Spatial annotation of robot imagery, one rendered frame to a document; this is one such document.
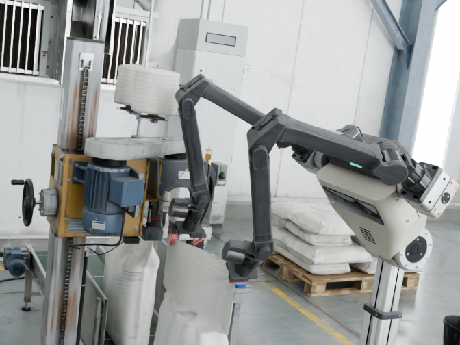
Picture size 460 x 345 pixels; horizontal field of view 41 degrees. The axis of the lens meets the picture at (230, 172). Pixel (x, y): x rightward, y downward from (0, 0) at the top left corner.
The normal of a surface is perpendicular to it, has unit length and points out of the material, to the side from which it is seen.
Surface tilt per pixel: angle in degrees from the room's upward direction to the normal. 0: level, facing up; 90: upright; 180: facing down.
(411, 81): 90
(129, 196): 90
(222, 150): 90
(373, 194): 40
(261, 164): 118
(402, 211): 90
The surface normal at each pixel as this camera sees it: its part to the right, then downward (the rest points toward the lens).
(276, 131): 0.06, 0.62
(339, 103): 0.44, 0.20
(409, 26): -0.89, -0.04
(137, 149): 0.90, 0.18
